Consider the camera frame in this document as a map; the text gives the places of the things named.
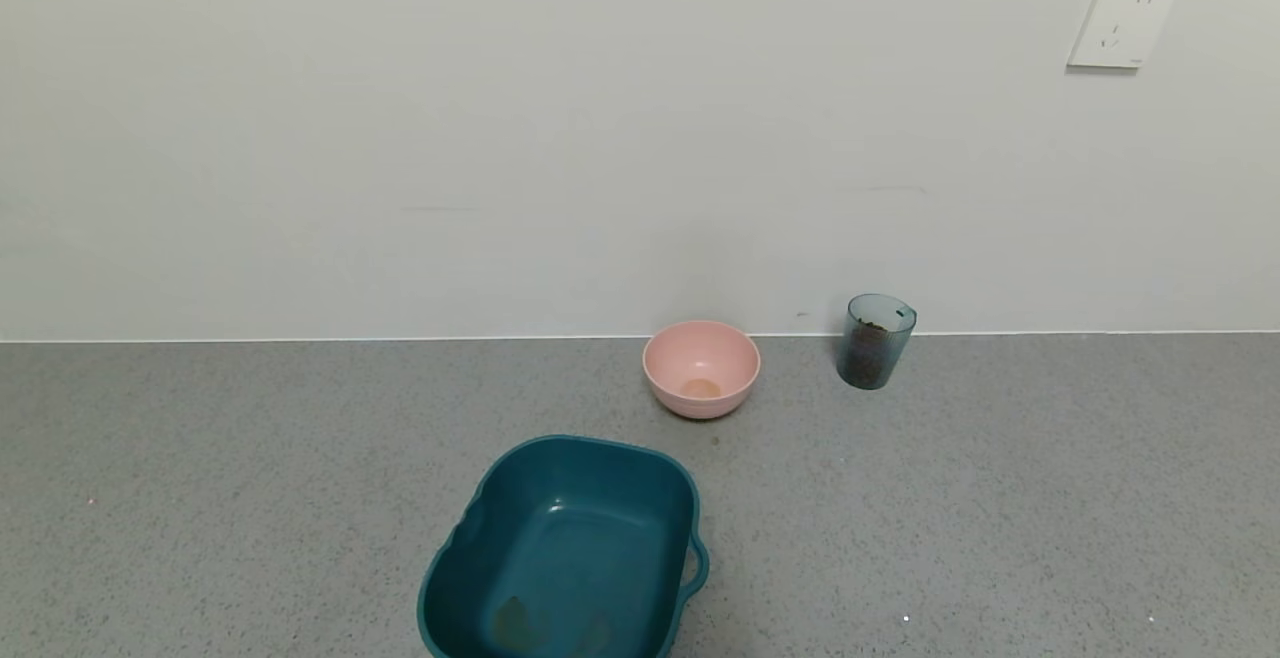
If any blue ribbed transparent cup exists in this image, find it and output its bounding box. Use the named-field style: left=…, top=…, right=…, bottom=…
left=837, top=294, right=918, bottom=391

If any white wall socket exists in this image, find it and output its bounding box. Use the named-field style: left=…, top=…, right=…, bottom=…
left=1067, top=0, right=1182, bottom=70

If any pink bowl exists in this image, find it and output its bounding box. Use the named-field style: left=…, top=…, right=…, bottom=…
left=642, top=320, right=761, bottom=420

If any teal plastic basin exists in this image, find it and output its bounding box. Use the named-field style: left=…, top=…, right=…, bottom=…
left=417, top=435, right=711, bottom=658

